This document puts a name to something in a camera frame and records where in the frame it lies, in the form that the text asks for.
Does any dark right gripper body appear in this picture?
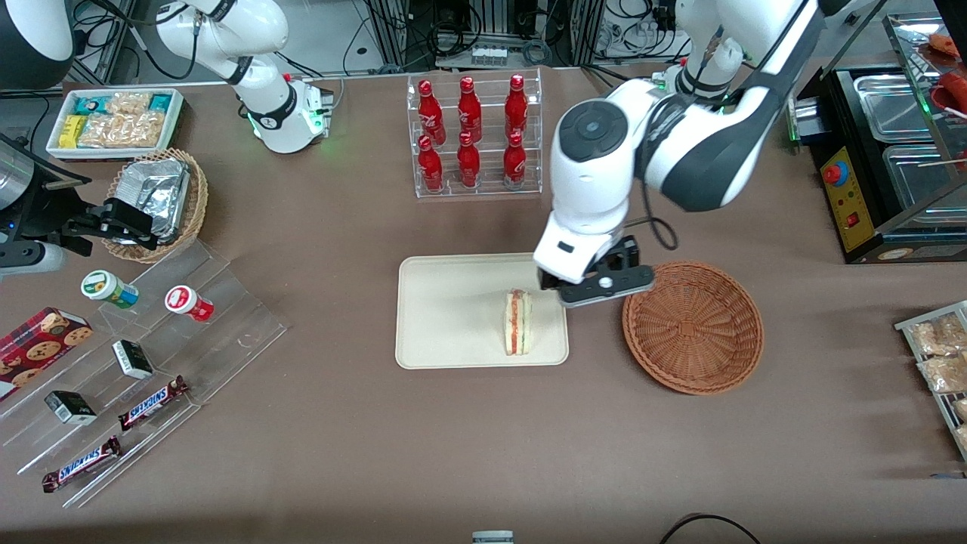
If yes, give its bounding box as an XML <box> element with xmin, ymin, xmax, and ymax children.
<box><xmin>0</xmin><ymin>138</ymin><xmax>93</xmax><ymax>245</ymax></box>

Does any triangular sandwich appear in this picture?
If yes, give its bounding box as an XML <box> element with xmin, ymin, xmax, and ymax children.
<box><xmin>503</xmin><ymin>288</ymin><xmax>534</xmax><ymax>357</ymax></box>

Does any small tan wicker basket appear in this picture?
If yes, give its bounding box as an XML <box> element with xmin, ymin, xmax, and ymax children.
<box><xmin>101</xmin><ymin>148</ymin><xmax>209</xmax><ymax>264</ymax></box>

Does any beige plastic tray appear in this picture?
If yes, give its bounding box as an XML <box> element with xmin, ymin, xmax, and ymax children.
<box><xmin>395</xmin><ymin>252</ymin><xmax>570</xmax><ymax>370</ymax></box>

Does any large brown wicker basket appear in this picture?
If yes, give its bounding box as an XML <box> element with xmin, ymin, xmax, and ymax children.
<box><xmin>622</xmin><ymin>261</ymin><xmax>765</xmax><ymax>396</ymax></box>

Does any tray of packaged snacks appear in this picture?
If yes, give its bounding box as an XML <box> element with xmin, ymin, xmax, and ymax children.
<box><xmin>894</xmin><ymin>301</ymin><xmax>967</xmax><ymax>462</ymax></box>

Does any silver foil container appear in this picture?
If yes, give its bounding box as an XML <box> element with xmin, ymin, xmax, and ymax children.
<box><xmin>115</xmin><ymin>158</ymin><xmax>192</xmax><ymax>244</ymax></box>

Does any green lid white cup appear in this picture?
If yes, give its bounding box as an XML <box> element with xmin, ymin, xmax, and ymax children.
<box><xmin>81</xmin><ymin>270</ymin><xmax>141</xmax><ymax>311</ymax></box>

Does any clear bag of crackers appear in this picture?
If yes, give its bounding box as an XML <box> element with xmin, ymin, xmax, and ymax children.
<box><xmin>79</xmin><ymin>111</ymin><xmax>165</xmax><ymax>149</ymax></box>

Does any red lid cup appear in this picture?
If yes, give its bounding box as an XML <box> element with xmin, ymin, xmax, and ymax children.
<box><xmin>165</xmin><ymin>285</ymin><xmax>215</xmax><ymax>324</ymax></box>

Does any clear acrylic bottle rack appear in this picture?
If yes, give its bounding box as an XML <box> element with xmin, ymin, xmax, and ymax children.
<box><xmin>406</xmin><ymin>68</ymin><xmax>543</xmax><ymax>199</ymax></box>

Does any red soda bottle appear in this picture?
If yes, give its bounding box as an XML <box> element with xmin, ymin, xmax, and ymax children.
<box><xmin>502</xmin><ymin>131</ymin><xmax>527</xmax><ymax>187</ymax></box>
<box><xmin>456</xmin><ymin>131</ymin><xmax>482</xmax><ymax>190</ymax></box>
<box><xmin>505</xmin><ymin>74</ymin><xmax>529</xmax><ymax>138</ymax></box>
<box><xmin>418</xmin><ymin>80</ymin><xmax>446</xmax><ymax>146</ymax></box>
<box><xmin>418</xmin><ymin>135</ymin><xmax>445</xmax><ymax>193</ymax></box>
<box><xmin>457</xmin><ymin>76</ymin><xmax>483</xmax><ymax>141</ymax></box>

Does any white plastic snack bin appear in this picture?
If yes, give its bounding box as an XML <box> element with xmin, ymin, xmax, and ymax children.
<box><xmin>45</xmin><ymin>88</ymin><xmax>185</xmax><ymax>162</ymax></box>

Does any small clear cracker bag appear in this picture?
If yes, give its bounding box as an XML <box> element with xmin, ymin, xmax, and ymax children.
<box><xmin>106</xmin><ymin>91</ymin><xmax>153</xmax><ymax>116</ymax></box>

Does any red plaid cookie box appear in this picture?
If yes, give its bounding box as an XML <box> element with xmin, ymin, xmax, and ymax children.
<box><xmin>0</xmin><ymin>307</ymin><xmax>94</xmax><ymax>402</ymax></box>

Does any clear acrylic stepped stand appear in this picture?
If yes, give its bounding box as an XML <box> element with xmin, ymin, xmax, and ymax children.
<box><xmin>0</xmin><ymin>240</ymin><xmax>289</xmax><ymax>509</ymax></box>

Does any small black box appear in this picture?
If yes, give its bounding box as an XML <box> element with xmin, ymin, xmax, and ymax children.
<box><xmin>44</xmin><ymin>390</ymin><xmax>98</xmax><ymax>426</ymax></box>
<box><xmin>112</xmin><ymin>339</ymin><xmax>155</xmax><ymax>381</ymax></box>

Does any Snickers chocolate bar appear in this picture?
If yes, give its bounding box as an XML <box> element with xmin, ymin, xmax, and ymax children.
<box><xmin>117</xmin><ymin>376</ymin><xmax>190</xmax><ymax>433</ymax></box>
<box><xmin>42</xmin><ymin>436</ymin><xmax>123</xmax><ymax>494</ymax></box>

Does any grey metal device box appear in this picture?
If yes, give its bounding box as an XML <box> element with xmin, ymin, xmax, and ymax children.
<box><xmin>789</xmin><ymin>97</ymin><xmax>824</xmax><ymax>146</ymax></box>

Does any black food warmer machine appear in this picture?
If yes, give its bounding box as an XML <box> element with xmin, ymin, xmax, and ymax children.
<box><xmin>798</xmin><ymin>66</ymin><xmax>967</xmax><ymax>264</ymax></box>

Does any steel pan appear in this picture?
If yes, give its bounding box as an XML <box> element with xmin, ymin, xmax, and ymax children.
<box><xmin>882</xmin><ymin>144</ymin><xmax>967</xmax><ymax>216</ymax></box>
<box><xmin>853</xmin><ymin>73</ymin><xmax>941</xmax><ymax>144</ymax></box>

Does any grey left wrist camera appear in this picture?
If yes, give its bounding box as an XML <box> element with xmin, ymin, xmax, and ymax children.
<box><xmin>558</xmin><ymin>264</ymin><xmax>656</xmax><ymax>309</ymax></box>

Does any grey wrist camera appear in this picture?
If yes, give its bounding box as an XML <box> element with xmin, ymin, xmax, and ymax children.
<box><xmin>0</xmin><ymin>242</ymin><xmax>67</xmax><ymax>275</ymax></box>
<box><xmin>558</xmin><ymin>264</ymin><xmax>656</xmax><ymax>309</ymax></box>

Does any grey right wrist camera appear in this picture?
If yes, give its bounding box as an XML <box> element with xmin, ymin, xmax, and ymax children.
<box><xmin>0</xmin><ymin>242</ymin><xmax>67</xmax><ymax>275</ymax></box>

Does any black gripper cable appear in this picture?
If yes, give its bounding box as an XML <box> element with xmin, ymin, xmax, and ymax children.
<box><xmin>626</xmin><ymin>180</ymin><xmax>679</xmax><ymax>252</ymax></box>

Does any black looped table cable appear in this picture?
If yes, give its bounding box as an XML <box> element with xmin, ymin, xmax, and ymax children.
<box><xmin>658</xmin><ymin>513</ymin><xmax>765</xmax><ymax>544</ymax></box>

